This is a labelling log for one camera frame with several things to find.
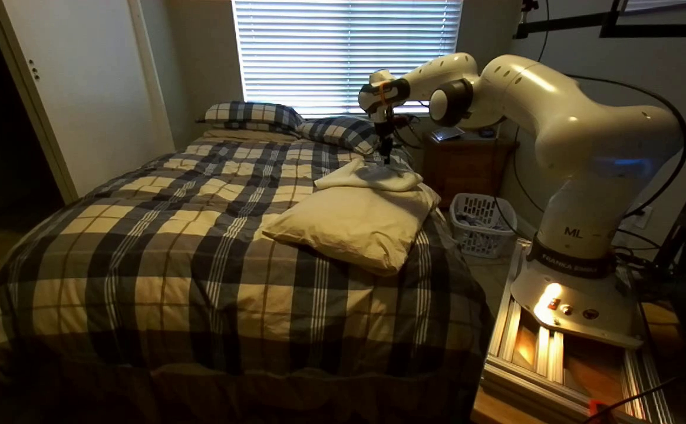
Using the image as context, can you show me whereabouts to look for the cream towel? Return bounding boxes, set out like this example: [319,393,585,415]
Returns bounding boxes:
[314,158,421,192]

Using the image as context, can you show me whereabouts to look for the white laundry basket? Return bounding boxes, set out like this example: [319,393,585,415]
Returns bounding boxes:
[448,192,519,261]

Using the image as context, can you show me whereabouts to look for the right plaid pillow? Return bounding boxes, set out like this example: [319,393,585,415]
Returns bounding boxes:
[298,117,380,155]

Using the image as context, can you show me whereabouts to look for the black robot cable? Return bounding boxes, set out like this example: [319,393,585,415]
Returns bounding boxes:
[568,68,686,217]

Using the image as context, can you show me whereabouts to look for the plaid pillow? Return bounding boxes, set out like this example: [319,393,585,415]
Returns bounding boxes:
[202,102,302,134]
[298,117,380,155]

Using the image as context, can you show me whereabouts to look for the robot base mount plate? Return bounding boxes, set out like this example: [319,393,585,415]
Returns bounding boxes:
[480,235,679,424]

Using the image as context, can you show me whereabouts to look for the white window blinds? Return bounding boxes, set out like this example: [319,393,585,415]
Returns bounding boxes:
[231,0,462,117]

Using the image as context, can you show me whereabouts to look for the left plaid pillow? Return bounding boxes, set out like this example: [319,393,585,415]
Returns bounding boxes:
[202,102,302,134]

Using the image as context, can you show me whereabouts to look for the plaid bed comforter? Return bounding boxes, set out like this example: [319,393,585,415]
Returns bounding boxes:
[0,130,491,387]

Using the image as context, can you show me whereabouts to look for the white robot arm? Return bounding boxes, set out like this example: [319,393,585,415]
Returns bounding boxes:
[359,51,686,277]

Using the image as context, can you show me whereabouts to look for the cream pillow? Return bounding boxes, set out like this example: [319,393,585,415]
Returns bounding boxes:
[263,185,439,275]

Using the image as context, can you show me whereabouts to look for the white closet door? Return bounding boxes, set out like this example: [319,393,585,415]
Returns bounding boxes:
[0,0,175,202]

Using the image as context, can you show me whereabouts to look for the wooden nightstand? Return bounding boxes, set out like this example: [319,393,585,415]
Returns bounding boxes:
[421,132,517,208]

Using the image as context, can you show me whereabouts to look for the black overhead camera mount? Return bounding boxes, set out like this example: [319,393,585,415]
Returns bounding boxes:
[517,0,686,37]

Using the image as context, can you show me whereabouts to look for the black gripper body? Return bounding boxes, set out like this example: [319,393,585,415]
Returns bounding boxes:
[370,105,396,163]

